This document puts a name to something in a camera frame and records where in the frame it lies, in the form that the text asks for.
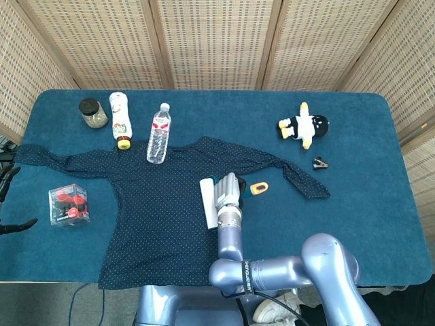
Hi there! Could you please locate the clear box with red-black item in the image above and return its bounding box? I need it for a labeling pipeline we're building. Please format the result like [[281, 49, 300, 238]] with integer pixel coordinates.
[[48, 183, 92, 228]]

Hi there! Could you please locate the navy polka dot shirt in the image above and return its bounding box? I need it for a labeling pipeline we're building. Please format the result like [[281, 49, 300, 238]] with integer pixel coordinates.
[[15, 135, 331, 291]]

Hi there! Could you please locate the glass jar with black lid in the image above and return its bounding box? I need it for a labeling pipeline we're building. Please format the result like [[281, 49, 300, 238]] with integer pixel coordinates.
[[78, 97, 109, 130]]

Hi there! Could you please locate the blue plush tablecloth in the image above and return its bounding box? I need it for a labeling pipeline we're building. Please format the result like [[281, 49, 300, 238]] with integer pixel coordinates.
[[0, 88, 430, 285]]

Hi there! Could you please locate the woven bamboo folding screen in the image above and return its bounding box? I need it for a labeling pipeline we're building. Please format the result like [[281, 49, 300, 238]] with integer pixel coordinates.
[[0, 0, 435, 249]]

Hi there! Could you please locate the white bottle with yellow cap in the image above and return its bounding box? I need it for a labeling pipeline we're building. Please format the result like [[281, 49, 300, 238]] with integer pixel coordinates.
[[108, 91, 134, 150]]

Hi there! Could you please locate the black velcro strap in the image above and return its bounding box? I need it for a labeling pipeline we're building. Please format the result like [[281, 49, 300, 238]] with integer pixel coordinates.
[[239, 259, 256, 296]]

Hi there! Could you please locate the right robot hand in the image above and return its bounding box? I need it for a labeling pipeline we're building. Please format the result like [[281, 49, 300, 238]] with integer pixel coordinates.
[[213, 172, 247, 211]]

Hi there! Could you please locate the clear plastic water bottle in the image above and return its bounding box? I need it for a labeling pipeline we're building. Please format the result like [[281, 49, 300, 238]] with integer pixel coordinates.
[[145, 103, 171, 165]]

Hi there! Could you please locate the black cable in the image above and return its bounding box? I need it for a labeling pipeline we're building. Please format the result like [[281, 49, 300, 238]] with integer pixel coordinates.
[[222, 290, 309, 326]]

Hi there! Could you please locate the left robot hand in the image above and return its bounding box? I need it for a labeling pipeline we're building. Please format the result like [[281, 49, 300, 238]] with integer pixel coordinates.
[[0, 166, 39, 236]]

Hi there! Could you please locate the black and white plush toy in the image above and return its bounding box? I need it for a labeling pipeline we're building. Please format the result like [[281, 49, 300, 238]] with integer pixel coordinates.
[[277, 101, 332, 151]]

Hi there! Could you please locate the blue-grey robot torso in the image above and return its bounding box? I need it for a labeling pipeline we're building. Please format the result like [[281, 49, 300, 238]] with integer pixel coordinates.
[[134, 284, 246, 326]]

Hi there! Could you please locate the blue cable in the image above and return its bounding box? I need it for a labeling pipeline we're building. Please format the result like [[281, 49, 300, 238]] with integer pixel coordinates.
[[69, 283, 88, 326]]

